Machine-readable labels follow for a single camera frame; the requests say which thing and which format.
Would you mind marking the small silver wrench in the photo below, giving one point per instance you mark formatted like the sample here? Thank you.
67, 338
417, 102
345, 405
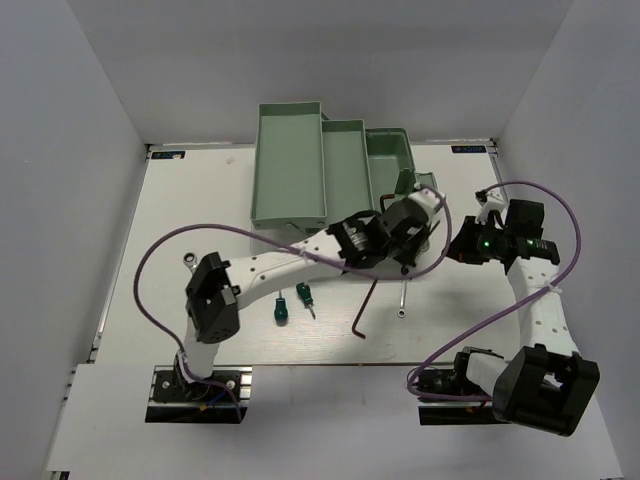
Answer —
401, 313

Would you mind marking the green stubby screwdriver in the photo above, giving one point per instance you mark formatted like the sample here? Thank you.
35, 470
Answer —
280, 313
304, 293

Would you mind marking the left green stubby screwdriver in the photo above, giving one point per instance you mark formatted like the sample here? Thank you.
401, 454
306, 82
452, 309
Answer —
280, 313

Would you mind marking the large silver ratchet wrench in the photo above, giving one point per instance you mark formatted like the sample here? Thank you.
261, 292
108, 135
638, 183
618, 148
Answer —
191, 261

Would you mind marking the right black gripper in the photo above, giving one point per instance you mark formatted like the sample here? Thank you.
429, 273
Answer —
461, 246

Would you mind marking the thin brown hex key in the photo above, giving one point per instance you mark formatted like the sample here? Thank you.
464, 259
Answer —
433, 227

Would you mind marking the blue label sticker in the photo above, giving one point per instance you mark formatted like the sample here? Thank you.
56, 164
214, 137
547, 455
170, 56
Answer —
167, 155
468, 149

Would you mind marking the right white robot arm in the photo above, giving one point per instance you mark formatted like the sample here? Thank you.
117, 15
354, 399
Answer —
547, 385

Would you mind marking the left blue label sticker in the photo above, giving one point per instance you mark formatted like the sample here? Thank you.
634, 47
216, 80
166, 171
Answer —
167, 155

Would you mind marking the right blue label sticker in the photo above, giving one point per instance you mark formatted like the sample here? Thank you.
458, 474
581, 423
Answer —
468, 149

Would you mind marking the large brown hex key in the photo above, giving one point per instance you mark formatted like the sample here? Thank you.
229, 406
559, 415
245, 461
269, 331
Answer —
384, 200

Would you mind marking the right green stubby screwdriver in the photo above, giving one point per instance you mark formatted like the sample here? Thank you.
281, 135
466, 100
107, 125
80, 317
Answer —
304, 293

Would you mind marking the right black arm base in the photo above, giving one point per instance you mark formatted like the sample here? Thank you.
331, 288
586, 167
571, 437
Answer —
445, 387

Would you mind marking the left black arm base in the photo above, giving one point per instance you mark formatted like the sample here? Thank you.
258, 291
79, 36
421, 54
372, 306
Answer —
173, 400

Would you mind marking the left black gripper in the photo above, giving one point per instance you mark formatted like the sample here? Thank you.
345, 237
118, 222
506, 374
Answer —
409, 255

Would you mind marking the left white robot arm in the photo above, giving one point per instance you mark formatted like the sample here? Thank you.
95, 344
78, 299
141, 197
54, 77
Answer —
219, 289

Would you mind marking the medium brown hex key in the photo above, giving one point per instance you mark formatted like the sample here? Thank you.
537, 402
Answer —
354, 326

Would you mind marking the green plastic toolbox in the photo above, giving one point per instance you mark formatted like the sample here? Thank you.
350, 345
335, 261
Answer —
311, 171

